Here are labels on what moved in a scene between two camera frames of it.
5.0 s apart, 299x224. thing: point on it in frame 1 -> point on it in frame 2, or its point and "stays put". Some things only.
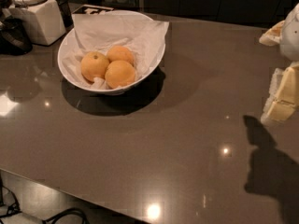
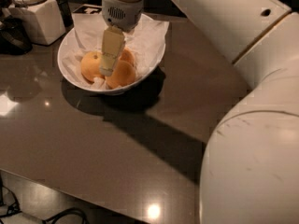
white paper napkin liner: x=98 y=32 stays put
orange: x=120 y=74 stays put
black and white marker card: x=92 y=9 stays put
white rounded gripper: x=290 y=37 -> x=124 y=13
